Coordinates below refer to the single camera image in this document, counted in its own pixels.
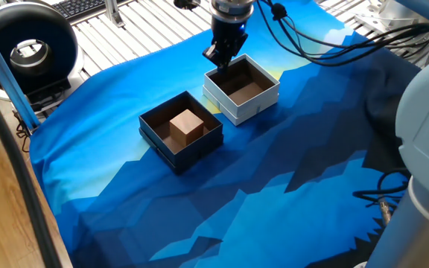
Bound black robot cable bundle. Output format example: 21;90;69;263
255;0;429;68

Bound light grey square box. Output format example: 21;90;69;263
202;53;281;127

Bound thin black tangled wires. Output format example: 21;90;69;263
13;111;32;153

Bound brown wooden cube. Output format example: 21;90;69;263
168;109;205;147

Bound small black round object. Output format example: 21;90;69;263
173;0;203;11

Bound thick black hose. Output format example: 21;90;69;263
0;74;63;268

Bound blue aluminium frame post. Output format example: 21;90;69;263
0;13;41;132

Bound black computer keyboard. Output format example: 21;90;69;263
52;0;126;20

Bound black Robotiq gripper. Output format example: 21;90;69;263
202;16;250;74

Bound silver upright metal bracket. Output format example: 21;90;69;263
104;0;127;29

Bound dark navy square box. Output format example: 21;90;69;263
138;90;225;175

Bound blue mountain print cloth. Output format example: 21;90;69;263
29;0;422;268

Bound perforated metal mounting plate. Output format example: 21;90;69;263
354;2;398;34

